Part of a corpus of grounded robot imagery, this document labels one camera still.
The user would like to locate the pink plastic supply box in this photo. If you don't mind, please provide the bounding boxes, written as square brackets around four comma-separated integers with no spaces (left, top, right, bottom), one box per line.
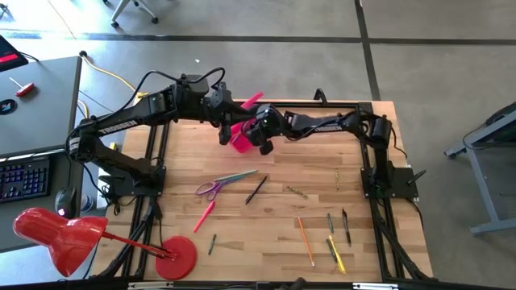
[229,91,264,155]

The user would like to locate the grey desk top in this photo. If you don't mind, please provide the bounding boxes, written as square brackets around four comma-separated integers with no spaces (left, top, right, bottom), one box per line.
[0,56,84,160]

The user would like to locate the black aluminium table frame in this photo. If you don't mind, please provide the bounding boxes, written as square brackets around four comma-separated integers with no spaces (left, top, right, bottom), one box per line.
[94,98,439,283]

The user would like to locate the light green pencil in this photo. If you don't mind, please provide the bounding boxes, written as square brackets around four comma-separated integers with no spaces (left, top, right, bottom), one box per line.
[212,168,260,183]

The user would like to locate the black computer mouse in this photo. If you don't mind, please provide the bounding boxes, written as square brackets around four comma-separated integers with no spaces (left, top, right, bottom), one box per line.
[54,186,78,219]

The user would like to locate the dark desk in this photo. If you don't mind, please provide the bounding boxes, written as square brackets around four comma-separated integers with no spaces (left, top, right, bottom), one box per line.
[0,148,86,254]

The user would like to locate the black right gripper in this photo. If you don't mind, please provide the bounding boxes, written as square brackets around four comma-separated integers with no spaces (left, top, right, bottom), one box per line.
[243,103,288,156]

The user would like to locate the office chair base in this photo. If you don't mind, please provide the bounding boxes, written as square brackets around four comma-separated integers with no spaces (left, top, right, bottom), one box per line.
[102,0,160,30]

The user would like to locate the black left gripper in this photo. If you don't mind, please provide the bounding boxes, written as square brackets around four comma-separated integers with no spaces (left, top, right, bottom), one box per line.
[206,81,256,147]

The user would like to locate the black monitor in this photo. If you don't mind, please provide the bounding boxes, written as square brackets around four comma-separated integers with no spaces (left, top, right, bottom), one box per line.
[0,34,30,73]

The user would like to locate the blue white round container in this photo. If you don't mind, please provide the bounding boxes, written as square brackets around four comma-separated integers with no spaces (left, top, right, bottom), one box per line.
[80,193,95,213]

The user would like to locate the yellow pen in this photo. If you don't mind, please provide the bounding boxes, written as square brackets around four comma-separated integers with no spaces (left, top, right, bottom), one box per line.
[327,234,347,276]

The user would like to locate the pink pen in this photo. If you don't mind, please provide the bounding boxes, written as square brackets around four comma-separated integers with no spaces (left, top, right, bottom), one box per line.
[193,201,216,234]

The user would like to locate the grey metal table frame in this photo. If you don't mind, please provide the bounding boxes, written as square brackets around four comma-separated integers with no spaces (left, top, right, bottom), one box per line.
[443,102,516,237]

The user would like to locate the dark slim pen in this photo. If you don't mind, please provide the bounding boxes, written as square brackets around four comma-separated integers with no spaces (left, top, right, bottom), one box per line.
[325,238,338,263]

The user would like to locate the black keyboard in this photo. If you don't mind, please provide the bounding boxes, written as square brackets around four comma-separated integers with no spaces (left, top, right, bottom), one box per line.
[0,155,52,205]

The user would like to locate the red desk lamp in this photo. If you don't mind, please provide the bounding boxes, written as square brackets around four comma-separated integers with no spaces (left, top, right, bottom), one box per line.
[11,206,199,282]

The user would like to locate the silver metal bracket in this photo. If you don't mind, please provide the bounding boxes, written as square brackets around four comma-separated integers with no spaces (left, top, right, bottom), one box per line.
[127,281,175,290]
[352,282,400,290]

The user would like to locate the black pen with silver trim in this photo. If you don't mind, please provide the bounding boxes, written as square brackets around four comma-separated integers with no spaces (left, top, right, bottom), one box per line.
[341,207,353,247]

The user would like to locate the purple handled scissors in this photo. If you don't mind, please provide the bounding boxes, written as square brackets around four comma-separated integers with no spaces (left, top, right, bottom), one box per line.
[195,175,243,202]

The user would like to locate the round black sticker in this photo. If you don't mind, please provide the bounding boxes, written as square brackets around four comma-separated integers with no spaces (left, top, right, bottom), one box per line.
[0,98,19,117]

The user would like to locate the orange pencil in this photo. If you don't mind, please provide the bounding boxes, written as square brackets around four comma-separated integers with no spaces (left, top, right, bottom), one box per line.
[297,216,316,268]

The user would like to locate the red T-handle tool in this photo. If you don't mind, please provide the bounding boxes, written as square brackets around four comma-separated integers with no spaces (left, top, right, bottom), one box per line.
[8,77,37,98]

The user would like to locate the yellow cable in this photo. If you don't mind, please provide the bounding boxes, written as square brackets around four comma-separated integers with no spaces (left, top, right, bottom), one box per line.
[77,50,151,140]

